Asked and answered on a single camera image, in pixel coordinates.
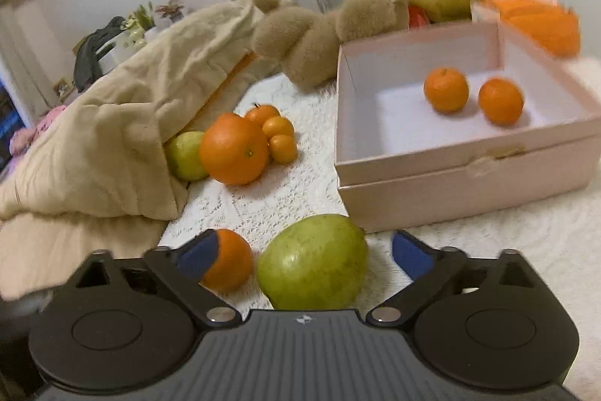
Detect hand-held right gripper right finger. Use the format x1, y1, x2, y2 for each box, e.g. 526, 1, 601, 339
365, 229, 537, 329

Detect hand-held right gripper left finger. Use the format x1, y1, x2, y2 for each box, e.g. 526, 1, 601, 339
72, 229, 243, 329

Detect tangerine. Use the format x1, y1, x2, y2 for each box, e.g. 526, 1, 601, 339
262, 116, 296, 139
201, 228, 255, 294
244, 103, 281, 127
423, 67, 470, 115
269, 134, 298, 163
478, 78, 525, 127

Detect pink cardboard box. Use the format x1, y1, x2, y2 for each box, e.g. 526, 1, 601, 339
334, 20, 601, 233

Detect large green pear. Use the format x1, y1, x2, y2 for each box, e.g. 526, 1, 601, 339
257, 214, 369, 310

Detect large orange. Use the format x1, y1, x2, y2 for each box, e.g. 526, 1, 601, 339
199, 112, 269, 186

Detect white lace mat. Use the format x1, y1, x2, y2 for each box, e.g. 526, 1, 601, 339
159, 72, 601, 401

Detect beige fleece blanket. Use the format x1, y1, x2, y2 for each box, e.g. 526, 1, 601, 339
0, 0, 292, 301

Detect pink cloth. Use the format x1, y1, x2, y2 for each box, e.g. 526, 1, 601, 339
9, 104, 69, 155

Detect black garment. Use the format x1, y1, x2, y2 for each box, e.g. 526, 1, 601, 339
72, 16, 127, 94

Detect brown plush toy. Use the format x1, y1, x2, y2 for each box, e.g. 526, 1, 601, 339
251, 0, 423, 90

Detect red cloth item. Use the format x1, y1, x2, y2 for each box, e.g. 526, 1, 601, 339
408, 5, 430, 29

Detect potted plants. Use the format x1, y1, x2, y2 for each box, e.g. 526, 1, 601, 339
121, 0, 187, 49

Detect orange plastic bag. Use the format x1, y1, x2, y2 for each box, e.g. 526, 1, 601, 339
471, 0, 581, 57

